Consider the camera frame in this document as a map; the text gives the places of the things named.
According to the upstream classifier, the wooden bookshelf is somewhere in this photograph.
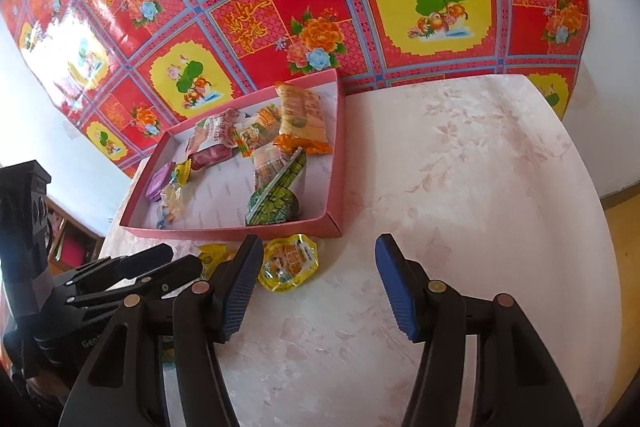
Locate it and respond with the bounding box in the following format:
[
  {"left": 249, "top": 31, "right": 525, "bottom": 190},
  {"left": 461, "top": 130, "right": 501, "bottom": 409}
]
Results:
[{"left": 44, "top": 194, "right": 106, "bottom": 273}]

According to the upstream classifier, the clear striped-edge sweet packet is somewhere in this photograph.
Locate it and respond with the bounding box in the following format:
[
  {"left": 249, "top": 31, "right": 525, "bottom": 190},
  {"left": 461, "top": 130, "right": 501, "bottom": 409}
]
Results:
[{"left": 234, "top": 122, "right": 261, "bottom": 158}]

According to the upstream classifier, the long orange snack packet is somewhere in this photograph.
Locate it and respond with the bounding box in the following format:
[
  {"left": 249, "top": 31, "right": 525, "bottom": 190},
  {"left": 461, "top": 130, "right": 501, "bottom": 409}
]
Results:
[{"left": 274, "top": 82, "right": 334, "bottom": 155}]

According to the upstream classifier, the purple snack packet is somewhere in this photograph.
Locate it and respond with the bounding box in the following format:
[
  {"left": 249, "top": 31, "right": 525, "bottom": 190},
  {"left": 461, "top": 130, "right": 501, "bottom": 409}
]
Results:
[{"left": 146, "top": 162, "right": 176, "bottom": 200}]

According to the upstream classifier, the clear bag of mixed candies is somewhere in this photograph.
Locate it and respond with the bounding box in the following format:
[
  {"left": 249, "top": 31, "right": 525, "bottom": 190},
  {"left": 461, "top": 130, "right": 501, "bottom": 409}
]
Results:
[{"left": 156, "top": 182, "right": 193, "bottom": 228}]

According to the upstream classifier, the red and white snack packet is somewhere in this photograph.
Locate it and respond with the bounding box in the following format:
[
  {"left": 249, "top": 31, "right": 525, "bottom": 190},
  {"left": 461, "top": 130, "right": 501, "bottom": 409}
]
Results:
[{"left": 186, "top": 108, "right": 246, "bottom": 155}]

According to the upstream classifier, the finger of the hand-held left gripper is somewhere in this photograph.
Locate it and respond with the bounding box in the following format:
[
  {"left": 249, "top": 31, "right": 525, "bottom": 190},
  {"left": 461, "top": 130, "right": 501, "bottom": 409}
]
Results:
[
  {"left": 65, "top": 243, "right": 175, "bottom": 289},
  {"left": 64, "top": 255, "right": 204, "bottom": 309}
]

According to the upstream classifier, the small yellow jelly cup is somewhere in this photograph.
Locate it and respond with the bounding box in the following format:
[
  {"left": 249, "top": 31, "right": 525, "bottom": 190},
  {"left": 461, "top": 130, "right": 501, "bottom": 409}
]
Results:
[{"left": 172, "top": 159, "right": 195, "bottom": 185}]

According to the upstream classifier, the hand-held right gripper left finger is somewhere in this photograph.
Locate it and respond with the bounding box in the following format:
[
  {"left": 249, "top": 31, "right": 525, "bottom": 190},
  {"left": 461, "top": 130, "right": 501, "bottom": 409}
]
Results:
[{"left": 59, "top": 234, "right": 265, "bottom": 427}]

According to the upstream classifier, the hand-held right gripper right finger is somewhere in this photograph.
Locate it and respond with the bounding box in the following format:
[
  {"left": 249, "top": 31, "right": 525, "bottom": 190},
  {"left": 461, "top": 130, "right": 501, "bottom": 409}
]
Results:
[{"left": 375, "top": 233, "right": 583, "bottom": 427}]

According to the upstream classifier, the pink cardboard box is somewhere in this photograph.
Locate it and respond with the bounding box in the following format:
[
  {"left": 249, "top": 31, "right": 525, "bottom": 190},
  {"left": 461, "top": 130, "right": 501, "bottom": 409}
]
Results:
[{"left": 119, "top": 68, "right": 346, "bottom": 239}]

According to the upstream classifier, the green snack packet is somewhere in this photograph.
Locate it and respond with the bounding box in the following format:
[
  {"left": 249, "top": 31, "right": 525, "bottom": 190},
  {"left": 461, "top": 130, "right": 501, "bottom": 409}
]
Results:
[{"left": 245, "top": 147, "right": 308, "bottom": 226}]

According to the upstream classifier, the maroon snack packet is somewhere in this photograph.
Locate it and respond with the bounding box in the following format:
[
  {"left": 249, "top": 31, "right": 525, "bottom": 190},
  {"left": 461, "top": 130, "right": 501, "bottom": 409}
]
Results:
[{"left": 190, "top": 146, "right": 236, "bottom": 170}]

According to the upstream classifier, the white floral patterned table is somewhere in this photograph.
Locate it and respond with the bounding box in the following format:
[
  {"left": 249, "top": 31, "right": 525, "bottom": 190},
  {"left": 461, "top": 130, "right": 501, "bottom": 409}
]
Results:
[{"left": 97, "top": 74, "right": 623, "bottom": 427}]

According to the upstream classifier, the clear packet of orange sweets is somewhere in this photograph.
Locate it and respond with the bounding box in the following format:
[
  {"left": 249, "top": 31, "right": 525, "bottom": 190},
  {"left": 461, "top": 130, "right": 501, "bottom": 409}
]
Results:
[{"left": 252, "top": 142, "right": 296, "bottom": 188}]

